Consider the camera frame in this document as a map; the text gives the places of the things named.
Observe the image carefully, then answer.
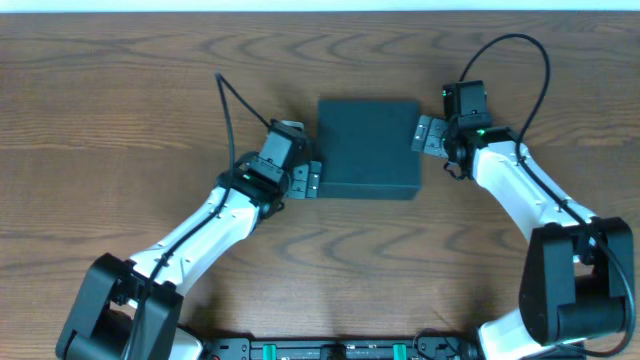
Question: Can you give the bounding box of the dark green box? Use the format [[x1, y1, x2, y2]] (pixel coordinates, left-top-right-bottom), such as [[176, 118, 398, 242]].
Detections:
[[316, 99, 422, 200]]

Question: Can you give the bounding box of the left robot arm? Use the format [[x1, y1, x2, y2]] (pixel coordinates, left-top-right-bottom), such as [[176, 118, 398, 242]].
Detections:
[[55, 120, 317, 359]]

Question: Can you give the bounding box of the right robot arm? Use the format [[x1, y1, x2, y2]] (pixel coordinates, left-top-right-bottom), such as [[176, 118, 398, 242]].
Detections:
[[411, 81, 635, 359]]

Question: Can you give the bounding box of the black mounting rail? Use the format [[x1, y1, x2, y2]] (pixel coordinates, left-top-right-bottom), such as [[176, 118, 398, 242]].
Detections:
[[199, 328, 484, 360]]

